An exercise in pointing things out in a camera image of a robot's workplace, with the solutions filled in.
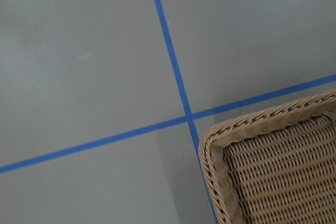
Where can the brown wicker basket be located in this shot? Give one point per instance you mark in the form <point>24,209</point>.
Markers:
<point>274,166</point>

